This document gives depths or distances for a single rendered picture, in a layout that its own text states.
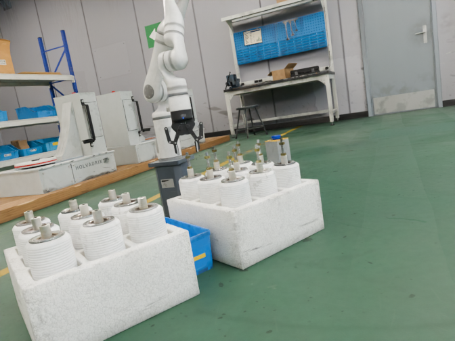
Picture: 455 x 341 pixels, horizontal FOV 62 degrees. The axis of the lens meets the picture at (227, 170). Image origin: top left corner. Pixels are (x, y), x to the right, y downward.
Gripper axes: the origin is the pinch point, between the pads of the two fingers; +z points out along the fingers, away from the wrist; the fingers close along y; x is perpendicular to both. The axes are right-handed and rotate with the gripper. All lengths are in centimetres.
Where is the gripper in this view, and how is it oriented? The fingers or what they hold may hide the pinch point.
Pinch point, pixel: (187, 149)
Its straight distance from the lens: 135.8
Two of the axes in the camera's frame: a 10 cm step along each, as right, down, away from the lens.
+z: 1.5, 9.7, 1.7
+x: -2.2, -1.3, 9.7
